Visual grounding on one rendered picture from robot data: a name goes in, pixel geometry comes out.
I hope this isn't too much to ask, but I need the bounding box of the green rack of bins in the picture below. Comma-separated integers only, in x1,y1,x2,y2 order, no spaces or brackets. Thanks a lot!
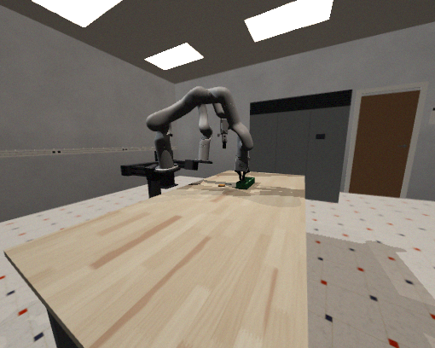
236,177,255,189

